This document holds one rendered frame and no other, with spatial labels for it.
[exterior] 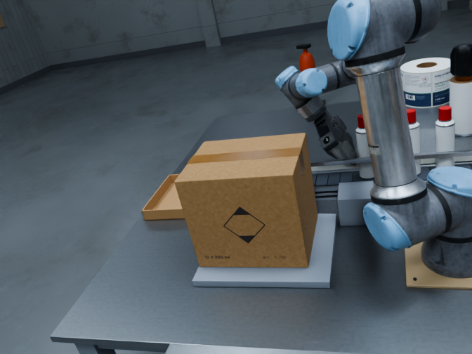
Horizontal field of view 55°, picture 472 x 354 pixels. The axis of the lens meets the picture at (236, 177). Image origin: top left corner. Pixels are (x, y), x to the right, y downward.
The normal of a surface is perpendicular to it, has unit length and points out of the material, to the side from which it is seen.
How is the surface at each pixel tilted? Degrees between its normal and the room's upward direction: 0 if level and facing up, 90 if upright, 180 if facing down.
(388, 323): 0
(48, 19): 90
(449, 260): 73
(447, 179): 8
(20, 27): 90
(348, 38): 83
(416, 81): 90
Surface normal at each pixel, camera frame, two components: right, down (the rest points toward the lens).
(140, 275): -0.20, -0.87
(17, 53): 0.94, -0.04
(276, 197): -0.26, 0.48
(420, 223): 0.26, 0.19
